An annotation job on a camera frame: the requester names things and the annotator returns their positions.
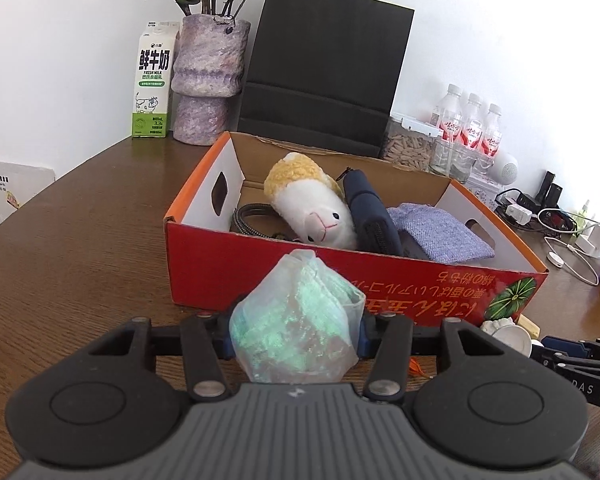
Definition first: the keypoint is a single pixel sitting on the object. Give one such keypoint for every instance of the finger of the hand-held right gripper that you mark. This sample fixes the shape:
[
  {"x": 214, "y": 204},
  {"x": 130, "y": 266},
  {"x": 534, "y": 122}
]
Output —
[
  {"x": 580, "y": 343},
  {"x": 570, "y": 355}
]

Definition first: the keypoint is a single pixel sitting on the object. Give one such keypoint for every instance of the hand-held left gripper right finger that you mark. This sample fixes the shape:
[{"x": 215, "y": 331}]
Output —
[{"x": 364, "y": 342}]

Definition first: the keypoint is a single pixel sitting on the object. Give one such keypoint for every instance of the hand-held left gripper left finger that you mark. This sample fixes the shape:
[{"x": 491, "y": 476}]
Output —
[{"x": 222, "y": 342}]

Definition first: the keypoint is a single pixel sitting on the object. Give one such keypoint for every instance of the yellow sponge block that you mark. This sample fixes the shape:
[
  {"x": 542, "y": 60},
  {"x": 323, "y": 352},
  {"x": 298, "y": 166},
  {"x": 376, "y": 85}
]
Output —
[{"x": 530, "y": 326}]

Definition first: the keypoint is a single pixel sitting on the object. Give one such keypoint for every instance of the large white ribbed cap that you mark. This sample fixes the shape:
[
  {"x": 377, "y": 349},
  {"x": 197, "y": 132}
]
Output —
[{"x": 514, "y": 341}]

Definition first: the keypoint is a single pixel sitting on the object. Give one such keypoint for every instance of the translucent plastic bag green contents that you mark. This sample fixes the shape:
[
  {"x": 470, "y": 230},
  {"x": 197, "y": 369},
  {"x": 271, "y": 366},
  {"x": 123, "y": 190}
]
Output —
[{"x": 290, "y": 320}]

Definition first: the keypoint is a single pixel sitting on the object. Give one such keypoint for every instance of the red cardboard box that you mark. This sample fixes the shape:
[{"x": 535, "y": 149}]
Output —
[{"x": 230, "y": 270}]

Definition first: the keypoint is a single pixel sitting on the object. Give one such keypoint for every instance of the purple fabric pouch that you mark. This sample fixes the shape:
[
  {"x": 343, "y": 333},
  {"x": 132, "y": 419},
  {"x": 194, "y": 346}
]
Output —
[{"x": 440, "y": 230}]

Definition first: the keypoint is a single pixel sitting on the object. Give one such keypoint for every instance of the yellow and white plush toy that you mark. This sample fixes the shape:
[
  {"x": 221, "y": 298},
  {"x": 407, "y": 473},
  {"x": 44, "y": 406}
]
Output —
[{"x": 310, "y": 210}]

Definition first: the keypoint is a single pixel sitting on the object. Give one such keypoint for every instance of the clear container of pellets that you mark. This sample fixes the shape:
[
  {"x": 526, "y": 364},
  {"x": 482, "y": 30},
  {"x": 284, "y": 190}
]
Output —
[{"x": 410, "y": 147}]

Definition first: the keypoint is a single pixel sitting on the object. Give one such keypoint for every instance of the white plug charger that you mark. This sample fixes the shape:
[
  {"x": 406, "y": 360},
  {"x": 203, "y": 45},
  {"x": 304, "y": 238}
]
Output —
[{"x": 597, "y": 240}]

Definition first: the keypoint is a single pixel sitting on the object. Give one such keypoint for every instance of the navy blue zip pouch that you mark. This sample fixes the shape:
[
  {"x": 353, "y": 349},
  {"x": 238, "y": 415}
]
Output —
[{"x": 375, "y": 220}]

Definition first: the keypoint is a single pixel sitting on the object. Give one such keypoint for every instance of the small clear spray bottle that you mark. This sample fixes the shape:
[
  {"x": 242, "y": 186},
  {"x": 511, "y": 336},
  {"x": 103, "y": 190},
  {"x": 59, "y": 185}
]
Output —
[{"x": 585, "y": 212}]

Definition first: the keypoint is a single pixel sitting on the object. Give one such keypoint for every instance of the white charger block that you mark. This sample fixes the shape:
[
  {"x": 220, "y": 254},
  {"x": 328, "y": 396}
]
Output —
[{"x": 517, "y": 214}]

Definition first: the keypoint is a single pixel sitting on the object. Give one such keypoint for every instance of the black power adapter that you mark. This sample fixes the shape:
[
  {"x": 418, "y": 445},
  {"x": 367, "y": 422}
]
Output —
[{"x": 529, "y": 201}]

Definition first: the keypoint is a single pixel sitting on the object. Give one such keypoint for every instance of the black rectangular device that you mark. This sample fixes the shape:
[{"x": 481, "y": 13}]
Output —
[{"x": 550, "y": 187}]

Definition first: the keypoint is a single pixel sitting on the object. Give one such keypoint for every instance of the white patterned tin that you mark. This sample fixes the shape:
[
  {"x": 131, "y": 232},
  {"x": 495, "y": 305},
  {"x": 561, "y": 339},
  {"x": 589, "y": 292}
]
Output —
[{"x": 482, "y": 187}]

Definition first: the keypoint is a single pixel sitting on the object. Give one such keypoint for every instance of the white round robot speaker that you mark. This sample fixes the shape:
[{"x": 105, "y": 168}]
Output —
[{"x": 506, "y": 167}]

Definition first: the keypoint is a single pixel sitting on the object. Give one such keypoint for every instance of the green and white milk carton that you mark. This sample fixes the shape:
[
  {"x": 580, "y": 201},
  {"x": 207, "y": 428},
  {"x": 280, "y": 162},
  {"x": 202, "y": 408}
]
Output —
[{"x": 152, "y": 85}]

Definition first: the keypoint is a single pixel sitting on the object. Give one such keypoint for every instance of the black paper bag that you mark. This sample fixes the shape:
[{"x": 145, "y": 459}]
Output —
[{"x": 325, "y": 60}]

